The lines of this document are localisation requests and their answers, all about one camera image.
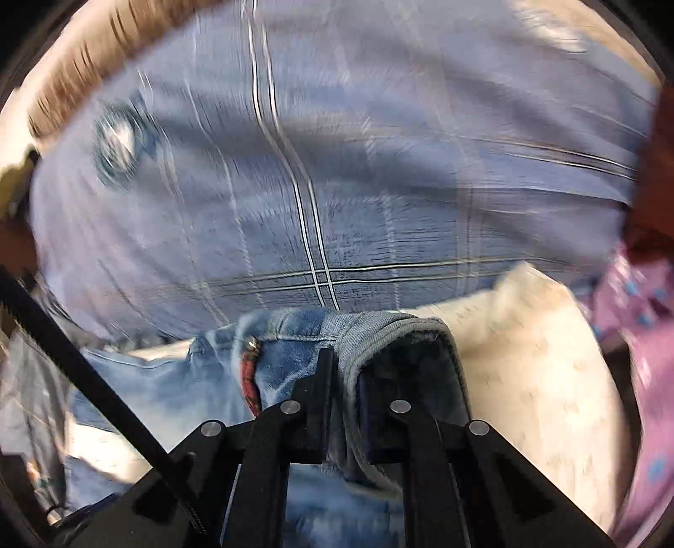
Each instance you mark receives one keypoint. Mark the brown striped floral pillow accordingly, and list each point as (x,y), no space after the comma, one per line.
(68,79)

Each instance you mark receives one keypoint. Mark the red-brown cloth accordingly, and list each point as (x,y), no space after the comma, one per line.
(655,184)

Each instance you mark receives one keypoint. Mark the cream leaf-print quilt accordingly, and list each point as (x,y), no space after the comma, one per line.
(526,369)

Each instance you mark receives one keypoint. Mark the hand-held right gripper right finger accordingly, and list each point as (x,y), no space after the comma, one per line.
(426,474)

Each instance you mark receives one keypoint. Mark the blue plaid quilt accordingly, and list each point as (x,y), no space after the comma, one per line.
(368,158)

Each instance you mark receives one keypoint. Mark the blue denim pants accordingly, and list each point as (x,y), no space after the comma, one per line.
(295,332)

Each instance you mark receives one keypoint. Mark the purple flowered blanket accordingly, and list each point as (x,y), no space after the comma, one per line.
(653,369)

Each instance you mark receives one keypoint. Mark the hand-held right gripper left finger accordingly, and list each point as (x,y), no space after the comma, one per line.
(310,421)

